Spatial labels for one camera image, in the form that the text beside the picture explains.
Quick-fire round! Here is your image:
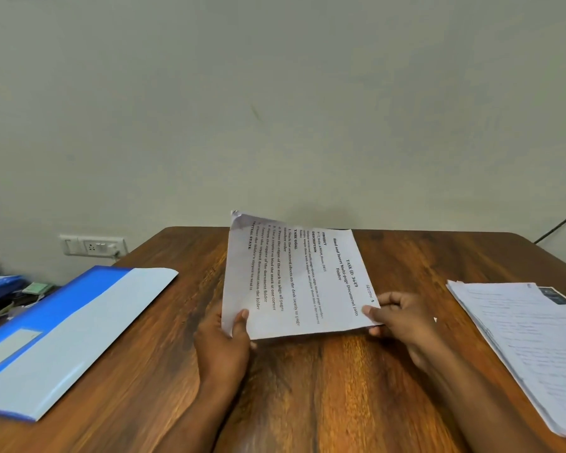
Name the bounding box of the person's left hand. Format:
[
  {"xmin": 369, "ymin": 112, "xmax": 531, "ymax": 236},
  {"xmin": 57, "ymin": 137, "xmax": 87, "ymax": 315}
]
[{"xmin": 193, "ymin": 301, "xmax": 258, "ymax": 386}]

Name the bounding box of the person's right hand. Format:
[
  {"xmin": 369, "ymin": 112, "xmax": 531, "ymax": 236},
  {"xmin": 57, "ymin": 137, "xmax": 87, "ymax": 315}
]
[{"xmin": 362, "ymin": 291, "xmax": 446, "ymax": 373}]

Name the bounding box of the white printed paper sheet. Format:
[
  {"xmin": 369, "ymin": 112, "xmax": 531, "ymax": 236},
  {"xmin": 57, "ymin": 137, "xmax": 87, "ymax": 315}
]
[{"xmin": 221, "ymin": 210, "xmax": 382, "ymax": 341}]

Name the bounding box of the person's left forearm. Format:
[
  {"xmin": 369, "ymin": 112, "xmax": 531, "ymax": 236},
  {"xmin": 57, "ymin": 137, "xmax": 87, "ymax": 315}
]
[{"xmin": 153, "ymin": 372, "xmax": 248, "ymax": 453}]

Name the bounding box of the person's right forearm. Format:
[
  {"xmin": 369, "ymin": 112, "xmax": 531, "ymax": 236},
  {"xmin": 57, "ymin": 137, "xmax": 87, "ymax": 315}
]
[{"xmin": 413, "ymin": 344, "xmax": 555, "ymax": 453}]

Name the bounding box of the brown wooden table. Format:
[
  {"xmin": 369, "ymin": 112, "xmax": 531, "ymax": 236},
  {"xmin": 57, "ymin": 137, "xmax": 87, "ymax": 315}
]
[{"xmin": 0, "ymin": 226, "xmax": 566, "ymax": 453}]

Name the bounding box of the stack of white papers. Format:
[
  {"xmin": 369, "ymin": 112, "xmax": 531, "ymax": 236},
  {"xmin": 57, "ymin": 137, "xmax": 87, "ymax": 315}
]
[{"xmin": 446, "ymin": 280, "xmax": 566, "ymax": 439}]

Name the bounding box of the dark printed card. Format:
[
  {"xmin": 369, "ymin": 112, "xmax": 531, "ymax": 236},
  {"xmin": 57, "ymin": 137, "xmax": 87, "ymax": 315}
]
[{"xmin": 538, "ymin": 287, "xmax": 566, "ymax": 306}]

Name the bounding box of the blue document folder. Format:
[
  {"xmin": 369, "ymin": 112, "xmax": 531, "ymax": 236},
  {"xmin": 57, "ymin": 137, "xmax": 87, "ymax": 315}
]
[{"xmin": 0, "ymin": 265, "xmax": 179, "ymax": 422}]

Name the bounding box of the white wall socket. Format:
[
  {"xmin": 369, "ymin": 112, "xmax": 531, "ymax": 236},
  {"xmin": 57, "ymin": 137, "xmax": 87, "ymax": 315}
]
[{"xmin": 59, "ymin": 235, "xmax": 129, "ymax": 259}]

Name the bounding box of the black cable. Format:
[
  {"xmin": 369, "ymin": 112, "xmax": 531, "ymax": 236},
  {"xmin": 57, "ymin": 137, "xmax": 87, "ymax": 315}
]
[{"xmin": 534, "ymin": 203, "xmax": 566, "ymax": 245}]

